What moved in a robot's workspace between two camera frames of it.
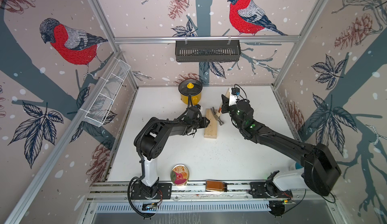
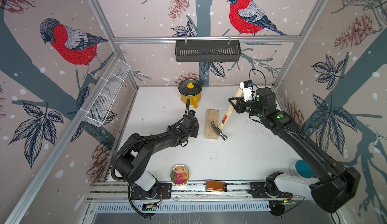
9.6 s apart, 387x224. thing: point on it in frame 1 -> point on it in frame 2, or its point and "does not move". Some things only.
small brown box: x=216 y=186 does not move
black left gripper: x=203 y=121 -> x=196 y=128
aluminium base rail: x=105 y=191 does not move
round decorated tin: x=179 y=174 does not move
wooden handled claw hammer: x=216 y=115 -> x=231 y=113
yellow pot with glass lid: x=192 y=87 does not move
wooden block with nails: x=210 y=131 does not move
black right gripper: x=225 y=105 -> x=240 y=104
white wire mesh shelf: x=97 y=111 does not move
